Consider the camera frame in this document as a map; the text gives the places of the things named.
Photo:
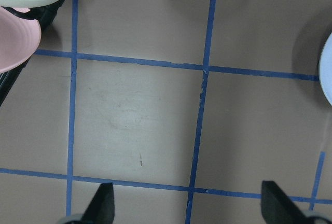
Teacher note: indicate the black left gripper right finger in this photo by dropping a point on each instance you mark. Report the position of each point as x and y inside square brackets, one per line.
[277, 207]

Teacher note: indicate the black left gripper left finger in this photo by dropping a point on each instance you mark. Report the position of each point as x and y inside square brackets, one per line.
[101, 209]

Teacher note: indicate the blue plate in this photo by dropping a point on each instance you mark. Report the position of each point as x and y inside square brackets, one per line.
[325, 66]

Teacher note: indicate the pink plate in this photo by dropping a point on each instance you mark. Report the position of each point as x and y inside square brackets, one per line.
[19, 39]

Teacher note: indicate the black plate rack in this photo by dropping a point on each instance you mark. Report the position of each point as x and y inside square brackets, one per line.
[45, 16]

